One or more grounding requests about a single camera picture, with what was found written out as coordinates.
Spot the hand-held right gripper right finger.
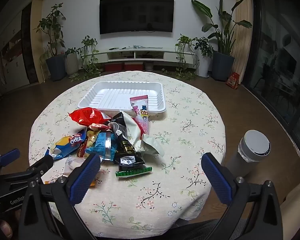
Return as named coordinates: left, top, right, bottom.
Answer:
left=201, top=152, right=283, bottom=240

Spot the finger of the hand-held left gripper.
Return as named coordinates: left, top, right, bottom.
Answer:
left=5, top=154, right=54, bottom=180
left=0, top=149, right=20, bottom=167

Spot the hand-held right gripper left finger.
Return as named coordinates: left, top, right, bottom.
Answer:
left=18, top=152, right=102, bottom=240

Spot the clear plastic packet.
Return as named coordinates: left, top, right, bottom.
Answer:
left=64, top=155, right=87, bottom=177

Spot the blue yellow cake packet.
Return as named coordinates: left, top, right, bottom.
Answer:
left=47, top=129, right=87, bottom=161

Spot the light blue snack packet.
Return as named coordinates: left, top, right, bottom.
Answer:
left=85, top=131, right=115, bottom=161

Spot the gold snack packet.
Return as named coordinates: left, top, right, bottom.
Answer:
left=77, top=130, right=100, bottom=158

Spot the green clear candy packet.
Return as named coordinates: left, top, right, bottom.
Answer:
left=115, top=167, right=153, bottom=180

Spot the black snack packet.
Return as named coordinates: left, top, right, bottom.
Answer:
left=107, top=112, right=146, bottom=167

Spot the pizza print snack packet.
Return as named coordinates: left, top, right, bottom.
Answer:
left=89, top=122, right=112, bottom=131

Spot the red snack bag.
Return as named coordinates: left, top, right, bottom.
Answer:
left=68, top=107, right=112, bottom=127

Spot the pale green snack bag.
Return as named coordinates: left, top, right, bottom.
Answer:
left=120, top=111, right=165, bottom=157

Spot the white plastic tray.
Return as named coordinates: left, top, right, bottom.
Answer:
left=77, top=81, right=167, bottom=120

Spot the pink snack packet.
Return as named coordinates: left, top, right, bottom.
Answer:
left=129, top=95, right=150, bottom=134

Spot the person's left hand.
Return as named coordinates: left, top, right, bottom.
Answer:
left=0, top=209, right=22, bottom=240

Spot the white round stool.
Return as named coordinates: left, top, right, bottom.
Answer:
left=222, top=129, right=271, bottom=178

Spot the beige cushion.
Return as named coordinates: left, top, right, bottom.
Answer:
left=280, top=177, right=300, bottom=240

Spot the red paper bag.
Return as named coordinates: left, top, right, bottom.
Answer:
left=226, top=72, right=240, bottom=90

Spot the dark blue plant pot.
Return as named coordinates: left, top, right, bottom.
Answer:
left=45, top=54, right=67, bottom=81

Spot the white ribbed plant pot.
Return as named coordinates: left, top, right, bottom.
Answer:
left=65, top=52, right=79, bottom=77

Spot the dark grey plant pot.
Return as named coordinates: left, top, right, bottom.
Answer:
left=212, top=51, right=235, bottom=82

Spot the white smooth plant pot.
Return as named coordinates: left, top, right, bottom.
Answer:
left=197, top=52, right=212, bottom=78

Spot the red storage box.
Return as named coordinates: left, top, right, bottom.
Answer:
left=105, top=63, right=122, bottom=72
left=124, top=62, right=143, bottom=70

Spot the trailing pothos plant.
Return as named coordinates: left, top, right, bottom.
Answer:
left=71, top=35, right=102, bottom=82

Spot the glass sliding door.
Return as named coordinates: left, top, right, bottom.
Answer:
left=242, top=0, right=300, bottom=155

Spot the trailing vine plant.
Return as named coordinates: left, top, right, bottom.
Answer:
left=175, top=34, right=198, bottom=80

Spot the bushy green plant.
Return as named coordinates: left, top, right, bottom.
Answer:
left=192, top=37, right=214, bottom=57

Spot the tall leafy plant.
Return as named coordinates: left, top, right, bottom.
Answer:
left=35, top=3, right=67, bottom=57

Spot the white television console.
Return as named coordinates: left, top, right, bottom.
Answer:
left=84, top=47, right=197, bottom=63

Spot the beige curtain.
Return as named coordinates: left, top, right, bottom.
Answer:
left=231, top=0, right=252, bottom=78

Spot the large broad-leaf plant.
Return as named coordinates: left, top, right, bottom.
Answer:
left=191, top=0, right=253, bottom=55

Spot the wall-mounted black television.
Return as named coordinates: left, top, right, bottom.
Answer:
left=99, top=0, right=175, bottom=35

